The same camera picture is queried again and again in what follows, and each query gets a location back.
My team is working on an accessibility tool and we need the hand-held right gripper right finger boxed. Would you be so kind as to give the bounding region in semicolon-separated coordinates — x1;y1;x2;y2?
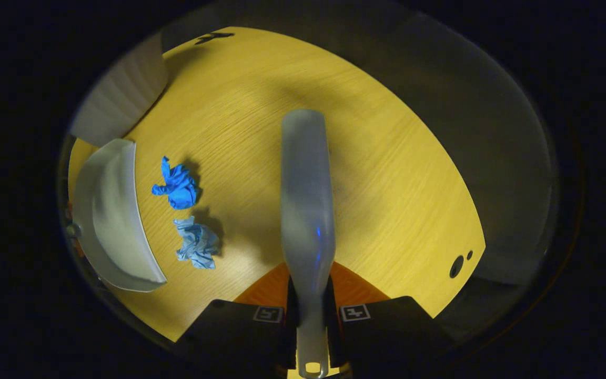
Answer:
327;262;453;372

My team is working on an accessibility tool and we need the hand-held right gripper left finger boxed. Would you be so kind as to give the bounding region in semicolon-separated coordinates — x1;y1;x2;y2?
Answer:
176;262;299;372

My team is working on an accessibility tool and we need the pale blue paper trash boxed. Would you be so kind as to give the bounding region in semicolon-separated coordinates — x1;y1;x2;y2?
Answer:
173;215;221;271

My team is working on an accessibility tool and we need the small white broom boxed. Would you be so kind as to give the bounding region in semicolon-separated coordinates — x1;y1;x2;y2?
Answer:
280;109;337;379

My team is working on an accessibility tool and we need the white dustpan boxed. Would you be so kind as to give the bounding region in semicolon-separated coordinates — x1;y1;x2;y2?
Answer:
72;138;168;293

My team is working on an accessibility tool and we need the white garbage bin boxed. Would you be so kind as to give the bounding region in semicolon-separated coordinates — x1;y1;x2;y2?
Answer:
69;32;170;149

